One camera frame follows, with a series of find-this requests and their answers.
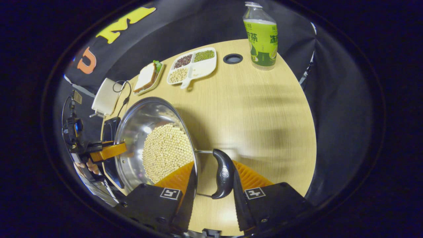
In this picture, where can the pile of red beans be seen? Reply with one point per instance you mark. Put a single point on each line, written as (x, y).
(183, 61)

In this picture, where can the black table grommet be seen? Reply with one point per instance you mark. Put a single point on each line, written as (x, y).
(233, 59)

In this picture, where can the stainless steel pot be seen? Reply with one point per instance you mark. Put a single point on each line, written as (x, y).
(135, 132)

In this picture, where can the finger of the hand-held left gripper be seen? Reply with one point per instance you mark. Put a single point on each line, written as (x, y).
(109, 151)

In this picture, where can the sandwich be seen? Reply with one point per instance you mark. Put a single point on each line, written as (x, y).
(145, 77)

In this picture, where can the green label drink bottle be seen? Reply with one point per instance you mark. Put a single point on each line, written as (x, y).
(261, 39)

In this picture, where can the small pile of soybeans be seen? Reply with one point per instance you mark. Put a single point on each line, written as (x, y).
(178, 75)

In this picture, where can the large pile of soybeans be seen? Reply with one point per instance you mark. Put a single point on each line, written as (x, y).
(167, 152)

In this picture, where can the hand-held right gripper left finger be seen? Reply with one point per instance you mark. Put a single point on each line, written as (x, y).
(188, 191)

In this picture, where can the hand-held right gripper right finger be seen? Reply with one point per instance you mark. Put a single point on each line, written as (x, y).
(239, 195)

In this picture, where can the white toaster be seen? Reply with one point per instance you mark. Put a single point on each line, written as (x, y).
(105, 97)

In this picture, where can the pile of green beans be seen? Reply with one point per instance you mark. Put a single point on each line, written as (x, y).
(204, 55)

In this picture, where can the small white plate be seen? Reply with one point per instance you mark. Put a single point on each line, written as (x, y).
(155, 84)

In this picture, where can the white divided tray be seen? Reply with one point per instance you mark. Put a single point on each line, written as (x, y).
(201, 69)

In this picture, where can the black induction cooktop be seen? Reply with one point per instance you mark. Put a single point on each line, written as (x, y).
(110, 129)

